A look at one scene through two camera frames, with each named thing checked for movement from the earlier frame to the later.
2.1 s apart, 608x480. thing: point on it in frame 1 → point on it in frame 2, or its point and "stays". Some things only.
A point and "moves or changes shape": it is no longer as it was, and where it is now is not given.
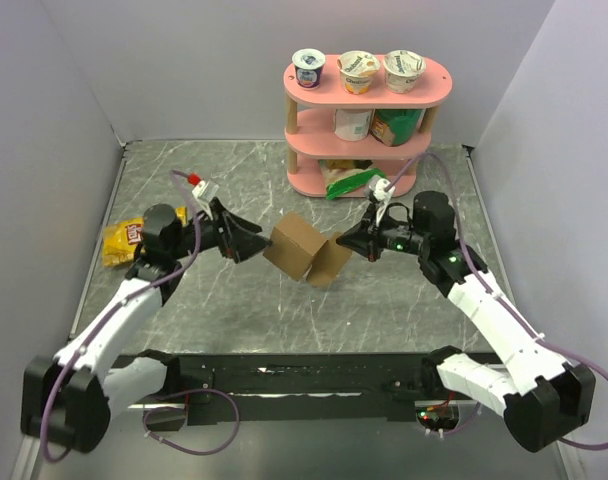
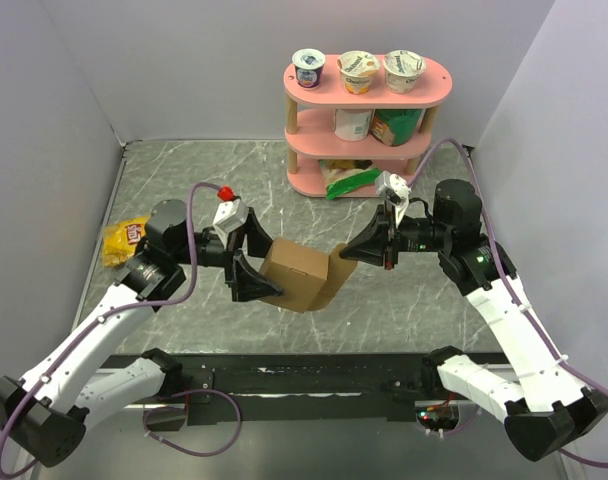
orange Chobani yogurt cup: [356, 69] stays
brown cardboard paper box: [296, 247] moves or changes shape
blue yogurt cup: [308, 67] stays
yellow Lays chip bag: [121, 239] stays
